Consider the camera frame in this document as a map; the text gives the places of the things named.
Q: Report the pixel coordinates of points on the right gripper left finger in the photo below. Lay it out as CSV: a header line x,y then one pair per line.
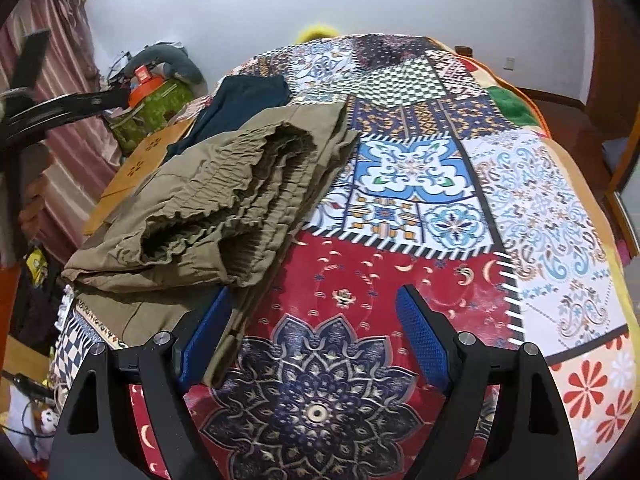
x,y
97,436

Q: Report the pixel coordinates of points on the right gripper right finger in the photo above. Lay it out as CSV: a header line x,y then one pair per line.
x,y
530,436

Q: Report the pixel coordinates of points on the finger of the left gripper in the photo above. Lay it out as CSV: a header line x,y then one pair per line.
x,y
28,126

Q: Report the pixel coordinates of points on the olive khaki pants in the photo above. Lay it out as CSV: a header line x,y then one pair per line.
x,y
223,214

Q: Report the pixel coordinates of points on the green patterned storage bin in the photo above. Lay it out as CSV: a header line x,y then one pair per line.
x,y
151,113

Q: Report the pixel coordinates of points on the orange box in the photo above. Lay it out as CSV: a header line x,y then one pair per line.
x,y
146,84

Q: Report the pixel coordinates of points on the bamboo folding lap table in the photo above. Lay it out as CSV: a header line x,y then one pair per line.
x,y
147,157

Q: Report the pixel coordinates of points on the grey plush neck pillow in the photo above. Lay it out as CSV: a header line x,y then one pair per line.
x,y
175,61

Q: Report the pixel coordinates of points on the dark navy folded garment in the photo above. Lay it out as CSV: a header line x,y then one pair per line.
x,y
238,99

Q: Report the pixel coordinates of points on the colourful patchwork bedspread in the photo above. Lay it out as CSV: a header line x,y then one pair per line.
x,y
447,191

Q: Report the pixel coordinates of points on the brown wooden door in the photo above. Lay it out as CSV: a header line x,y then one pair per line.
x,y
613,107

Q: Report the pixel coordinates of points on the yellow foam bed rail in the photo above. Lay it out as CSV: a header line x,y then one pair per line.
x,y
316,32

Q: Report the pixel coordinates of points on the white wall socket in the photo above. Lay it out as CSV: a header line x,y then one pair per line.
x,y
509,64

